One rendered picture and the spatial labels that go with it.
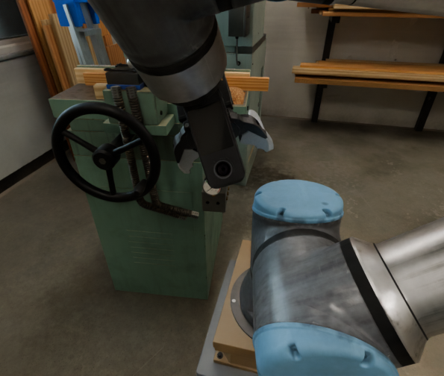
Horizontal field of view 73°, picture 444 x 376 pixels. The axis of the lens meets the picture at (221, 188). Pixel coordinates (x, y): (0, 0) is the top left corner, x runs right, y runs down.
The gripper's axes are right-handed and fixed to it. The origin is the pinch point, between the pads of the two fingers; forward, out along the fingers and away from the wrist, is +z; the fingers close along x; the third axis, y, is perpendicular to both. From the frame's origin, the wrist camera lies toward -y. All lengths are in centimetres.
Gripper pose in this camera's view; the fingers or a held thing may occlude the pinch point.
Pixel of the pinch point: (228, 164)
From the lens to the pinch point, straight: 49.9
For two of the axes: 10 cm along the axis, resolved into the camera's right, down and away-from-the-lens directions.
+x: -9.6, 2.5, 1.5
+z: 2.3, 3.4, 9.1
